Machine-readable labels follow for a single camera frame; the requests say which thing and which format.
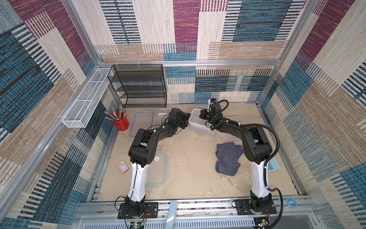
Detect blue tape roll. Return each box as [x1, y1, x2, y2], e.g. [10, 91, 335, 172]
[285, 198, 298, 209]

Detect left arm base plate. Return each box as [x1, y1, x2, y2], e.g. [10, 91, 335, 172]
[117, 202, 159, 219]

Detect clear lunch box base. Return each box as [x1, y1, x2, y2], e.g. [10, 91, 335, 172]
[227, 116, 246, 142]

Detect blue-rimmed clear lid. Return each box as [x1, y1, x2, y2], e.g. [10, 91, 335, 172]
[130, 111, 153, 137]

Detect blue-rimmed clear lunch box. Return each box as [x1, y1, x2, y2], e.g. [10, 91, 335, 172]
[151, 108, 171, 129]

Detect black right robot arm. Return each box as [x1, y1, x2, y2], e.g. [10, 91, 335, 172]
[199, 98, 280, 214]

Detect green-rimmed lunch box lid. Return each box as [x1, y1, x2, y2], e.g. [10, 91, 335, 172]
[145, 150, 170, 189]

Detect light blue calculator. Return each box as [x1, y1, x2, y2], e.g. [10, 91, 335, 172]
[267, 157, 281, 172]

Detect white wire wall basket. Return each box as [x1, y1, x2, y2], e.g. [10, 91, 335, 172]
[62, 68, 110, 128]

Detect red pencil cup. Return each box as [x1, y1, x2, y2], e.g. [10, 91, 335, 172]
[113, 111, 129, 131]

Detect black mesh shelf rack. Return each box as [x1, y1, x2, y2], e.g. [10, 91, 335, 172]
[108, 64, 167, 108]

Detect aluminium front rail frame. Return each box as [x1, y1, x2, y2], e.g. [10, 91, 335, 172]
[71, 196, 326, 229]

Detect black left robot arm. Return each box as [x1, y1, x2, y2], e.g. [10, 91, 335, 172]
[124, 108, 191, 216]

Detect grey cleaning cloth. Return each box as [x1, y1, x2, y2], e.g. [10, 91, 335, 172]
[215, 142, 244, 176]

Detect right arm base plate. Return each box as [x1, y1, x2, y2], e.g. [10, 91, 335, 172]
[232, 198, 277, 215]

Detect pens in red cup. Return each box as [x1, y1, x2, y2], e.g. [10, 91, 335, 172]
[104, 106, 126, 121]

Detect small red white card box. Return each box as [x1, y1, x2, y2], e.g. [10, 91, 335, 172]
[118, 161, 129, 173]

